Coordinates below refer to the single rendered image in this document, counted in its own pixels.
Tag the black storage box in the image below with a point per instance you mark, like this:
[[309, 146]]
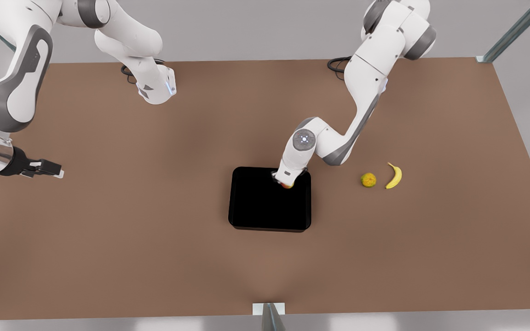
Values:
[[260, 207]]

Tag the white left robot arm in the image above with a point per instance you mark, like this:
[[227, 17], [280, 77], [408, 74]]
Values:
[[366, 73]]

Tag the yellow green round fruit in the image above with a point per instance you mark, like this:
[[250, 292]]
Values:
[[369, 179]]

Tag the red yellow apple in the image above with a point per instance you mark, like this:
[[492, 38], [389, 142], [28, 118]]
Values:
[[287, 185]]

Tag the yellow banana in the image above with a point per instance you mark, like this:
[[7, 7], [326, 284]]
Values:
[[396, 177]]

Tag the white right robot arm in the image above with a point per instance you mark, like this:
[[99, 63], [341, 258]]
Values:
[[12, 87]]

